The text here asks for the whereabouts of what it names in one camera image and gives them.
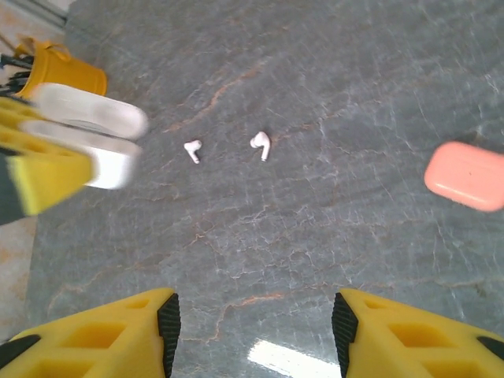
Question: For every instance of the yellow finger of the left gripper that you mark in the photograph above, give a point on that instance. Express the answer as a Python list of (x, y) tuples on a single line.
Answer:
[(15, 114), (47, 177)]

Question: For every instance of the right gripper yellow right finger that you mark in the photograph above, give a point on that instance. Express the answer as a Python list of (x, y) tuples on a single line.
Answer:
[(413, 346)]

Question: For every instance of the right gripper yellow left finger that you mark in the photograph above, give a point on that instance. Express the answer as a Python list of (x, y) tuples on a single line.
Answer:
[(98, 346)]

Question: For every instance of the white earbud charging case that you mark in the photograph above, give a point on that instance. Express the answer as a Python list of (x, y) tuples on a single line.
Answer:
[(90, 106)]

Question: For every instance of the white earbud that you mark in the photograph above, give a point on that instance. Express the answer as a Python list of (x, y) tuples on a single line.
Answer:
[(260, 142), (193, 147)]

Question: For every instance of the pink earbud charging case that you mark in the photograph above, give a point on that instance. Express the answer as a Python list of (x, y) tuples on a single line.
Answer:
[(464, 177)]

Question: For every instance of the black pen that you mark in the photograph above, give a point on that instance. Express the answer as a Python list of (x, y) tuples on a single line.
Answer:
[(12, 78)]

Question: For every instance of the yellow pen holder cup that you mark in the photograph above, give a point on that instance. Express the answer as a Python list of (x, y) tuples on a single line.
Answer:
[(71, 75)]

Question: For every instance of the aluminium side rail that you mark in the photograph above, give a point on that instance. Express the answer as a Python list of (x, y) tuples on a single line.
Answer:
[(49, 10)]

